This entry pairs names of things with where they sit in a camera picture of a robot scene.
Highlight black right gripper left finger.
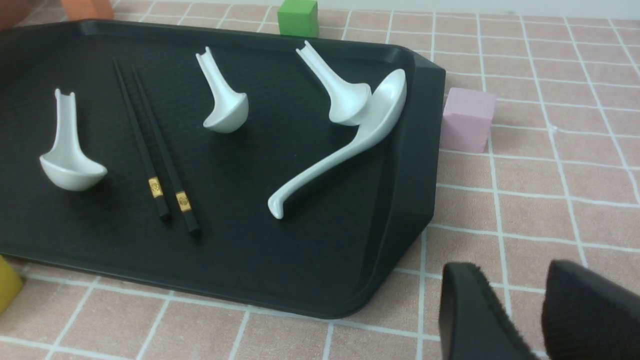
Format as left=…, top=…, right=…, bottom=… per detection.
left=438, top=262, right=537, bottom=360

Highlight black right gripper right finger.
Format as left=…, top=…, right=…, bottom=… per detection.
left=541, top=259, right=640, bottom=360

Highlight black chopstick gold band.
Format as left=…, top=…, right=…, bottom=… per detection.
left=112, top=58, right=170, bottom=223
left=130, top=65, right=202, bottom=239

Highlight pink cube block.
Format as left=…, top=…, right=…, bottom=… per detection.
left=439, top=88, right=498, bottom=154

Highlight black plastic tray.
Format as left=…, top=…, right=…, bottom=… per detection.
left=0, top=20, right=446, bottom=319

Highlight white ceramic soup spoon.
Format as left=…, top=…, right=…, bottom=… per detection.
left=195, top=47, right=249, bottom=133
left=39, top=88, right=108, bottom=192
left=295, top=40, right=372, bottom=126
left=267, top=69, right=407, bottom=220

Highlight green cube block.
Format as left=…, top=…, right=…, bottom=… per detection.
left=277, top=0, right=320, bottom=38

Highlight yellow cube block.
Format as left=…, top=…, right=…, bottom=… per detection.
left=0, top=256, right=24, bottom=315

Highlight orange cube block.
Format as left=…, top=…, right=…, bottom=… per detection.
left=61, top=0, right=115, bottom=21

